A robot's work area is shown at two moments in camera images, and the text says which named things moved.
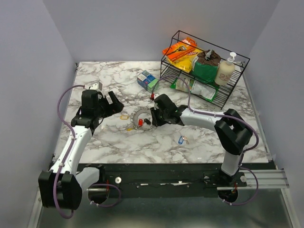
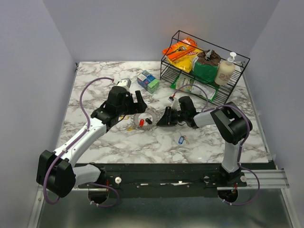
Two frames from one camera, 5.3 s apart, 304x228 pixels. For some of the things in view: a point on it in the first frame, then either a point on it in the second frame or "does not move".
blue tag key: [181, 139] does not move
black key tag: [147, 121] does not move
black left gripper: [116, 107] to [137, 108]
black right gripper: [155, 121] to [166, 119]
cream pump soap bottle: [225, 71] does not move
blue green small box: [147, 80] does not move
